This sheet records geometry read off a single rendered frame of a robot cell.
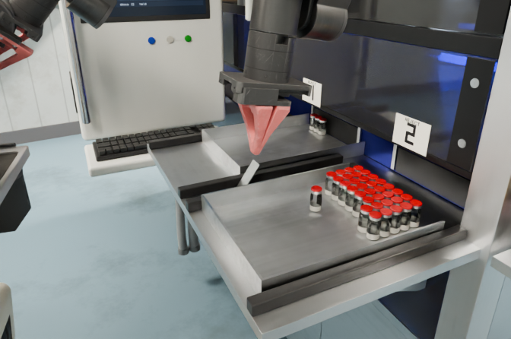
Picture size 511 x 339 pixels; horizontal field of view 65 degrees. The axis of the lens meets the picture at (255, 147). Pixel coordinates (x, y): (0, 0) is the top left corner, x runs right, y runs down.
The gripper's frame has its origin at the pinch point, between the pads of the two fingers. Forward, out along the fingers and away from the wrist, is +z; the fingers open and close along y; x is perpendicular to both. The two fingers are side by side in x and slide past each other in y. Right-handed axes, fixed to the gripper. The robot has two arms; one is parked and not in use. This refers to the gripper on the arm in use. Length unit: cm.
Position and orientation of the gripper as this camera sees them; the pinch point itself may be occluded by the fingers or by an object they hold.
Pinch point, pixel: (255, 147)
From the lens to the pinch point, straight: 52.8
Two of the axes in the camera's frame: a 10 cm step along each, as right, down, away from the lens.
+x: -4.3, -3.5, 8.3
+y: 8.9, -0.2, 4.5
